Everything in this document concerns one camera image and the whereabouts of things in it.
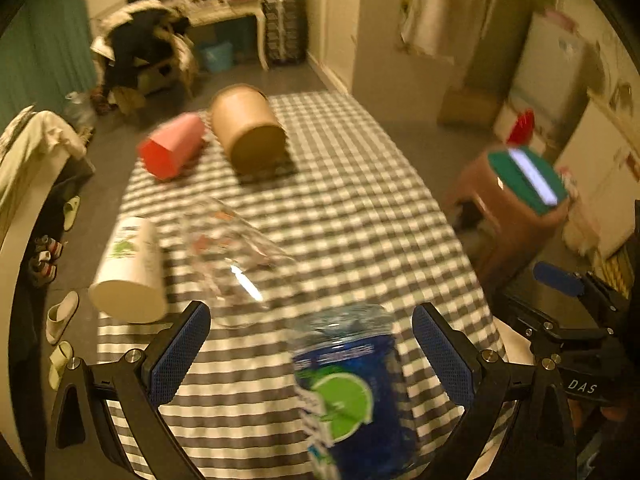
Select white paper cup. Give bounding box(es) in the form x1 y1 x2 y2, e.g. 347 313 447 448
89 217 168 324

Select clear glass cup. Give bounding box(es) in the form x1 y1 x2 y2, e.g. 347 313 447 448
179 198 297 328

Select red faceted cup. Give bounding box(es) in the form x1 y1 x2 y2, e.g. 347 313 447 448
137 113 205 181

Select brown paper cup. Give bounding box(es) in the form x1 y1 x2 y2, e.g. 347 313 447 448
209 84 286 174

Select brown plastic stool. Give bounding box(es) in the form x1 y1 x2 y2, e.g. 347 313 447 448
442 145 570 288

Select smartphone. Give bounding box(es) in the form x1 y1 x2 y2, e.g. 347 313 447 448
508 148 559 206

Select green slipper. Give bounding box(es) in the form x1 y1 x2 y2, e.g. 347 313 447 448
49 340 74 391

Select green stool pad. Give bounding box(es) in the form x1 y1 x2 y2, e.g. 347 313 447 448
487 146 568 216

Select white slipper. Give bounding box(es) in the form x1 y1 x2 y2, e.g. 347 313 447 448
46 290 79 346

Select red bottle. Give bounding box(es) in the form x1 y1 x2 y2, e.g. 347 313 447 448
506 108 536 146

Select sneakers under bed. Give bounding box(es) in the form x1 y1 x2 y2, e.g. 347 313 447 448
27 235 64 288

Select white refrigerator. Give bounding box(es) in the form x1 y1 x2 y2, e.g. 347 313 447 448
509 13 587 141

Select checkered tablecloth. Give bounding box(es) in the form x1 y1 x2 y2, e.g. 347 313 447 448
98 92 503 479

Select bed with blankets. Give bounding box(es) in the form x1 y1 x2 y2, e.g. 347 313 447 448
0 104 97 281

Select hanging white towel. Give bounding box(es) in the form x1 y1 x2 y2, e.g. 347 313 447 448
400 0 497 67

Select water jug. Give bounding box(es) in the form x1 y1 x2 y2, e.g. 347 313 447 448
65 91 96 130

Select dark suitcase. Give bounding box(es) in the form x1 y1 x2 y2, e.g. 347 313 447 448
262 0 308 64

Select green curtain left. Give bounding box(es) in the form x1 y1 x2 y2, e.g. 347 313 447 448
1 0 96 126

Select chair piled with clothes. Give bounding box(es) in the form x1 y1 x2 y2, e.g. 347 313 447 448
91 0 198 116

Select blue laundry basket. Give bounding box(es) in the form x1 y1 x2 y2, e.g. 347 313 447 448
200 41 234 73

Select white desk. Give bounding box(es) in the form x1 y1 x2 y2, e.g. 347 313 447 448
164 0 269 72

